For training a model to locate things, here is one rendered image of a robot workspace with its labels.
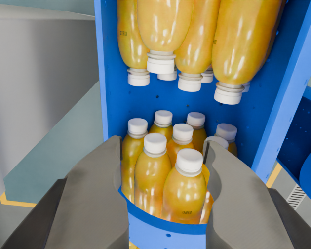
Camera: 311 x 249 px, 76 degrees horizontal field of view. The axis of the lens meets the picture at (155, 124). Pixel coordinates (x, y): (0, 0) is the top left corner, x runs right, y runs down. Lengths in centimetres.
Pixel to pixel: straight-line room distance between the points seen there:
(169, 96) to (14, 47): 32
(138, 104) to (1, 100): 25
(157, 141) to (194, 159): 7
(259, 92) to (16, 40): 46
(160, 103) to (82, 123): 125
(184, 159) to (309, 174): 45
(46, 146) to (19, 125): 141
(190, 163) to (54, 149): 168
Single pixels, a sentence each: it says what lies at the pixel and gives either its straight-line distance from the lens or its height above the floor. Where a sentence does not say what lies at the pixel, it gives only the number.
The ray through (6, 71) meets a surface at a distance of 47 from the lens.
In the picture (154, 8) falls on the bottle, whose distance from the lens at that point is 26.
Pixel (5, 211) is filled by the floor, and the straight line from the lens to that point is 271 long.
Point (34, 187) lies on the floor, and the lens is 228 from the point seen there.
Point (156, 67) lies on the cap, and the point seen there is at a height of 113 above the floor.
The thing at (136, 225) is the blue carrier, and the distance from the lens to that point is 33.
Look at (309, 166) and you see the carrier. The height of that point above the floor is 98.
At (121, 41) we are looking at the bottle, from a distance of 33.
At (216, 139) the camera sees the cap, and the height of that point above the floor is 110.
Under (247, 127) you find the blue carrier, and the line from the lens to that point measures 44.
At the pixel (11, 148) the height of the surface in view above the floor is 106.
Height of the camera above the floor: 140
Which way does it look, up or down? 63 degrees down
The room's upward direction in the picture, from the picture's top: 180 degrees counter-clockwise
